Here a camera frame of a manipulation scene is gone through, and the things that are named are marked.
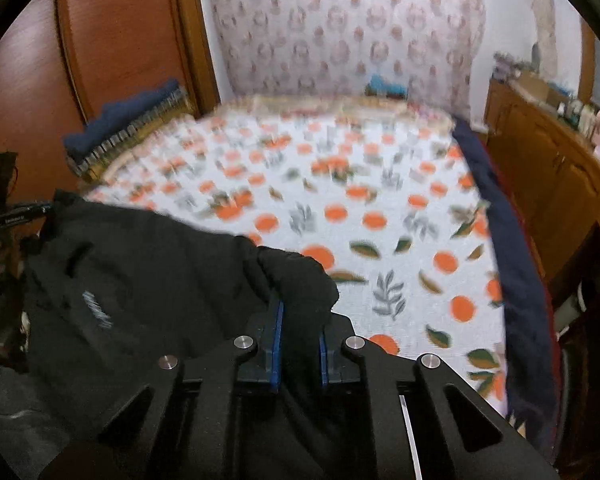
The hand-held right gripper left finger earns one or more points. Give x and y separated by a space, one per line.
278 345

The pile of folded cloths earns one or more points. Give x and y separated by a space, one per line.
506 65

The group of cosmetic bottles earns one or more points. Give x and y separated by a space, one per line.
577 115

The black printed t-shirt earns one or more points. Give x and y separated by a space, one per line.
155 285

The blue cloth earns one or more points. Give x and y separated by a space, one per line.
385 84

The tied beige curtain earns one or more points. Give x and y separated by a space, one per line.
545 25

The circle patterned sheer curtain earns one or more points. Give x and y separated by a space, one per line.
330 25

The orange fruit print bedsheet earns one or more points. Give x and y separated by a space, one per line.
380 240

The open cardboard box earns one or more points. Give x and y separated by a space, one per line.
532 86

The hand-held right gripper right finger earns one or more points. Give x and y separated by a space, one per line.
323 360

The wooden sideboard cabinet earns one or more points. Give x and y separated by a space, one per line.
540 160

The wooden louvered wardrobe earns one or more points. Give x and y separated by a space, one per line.
120 35

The floral blanket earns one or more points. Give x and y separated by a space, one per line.
330 105

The navy blanket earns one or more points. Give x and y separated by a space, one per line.
510 240

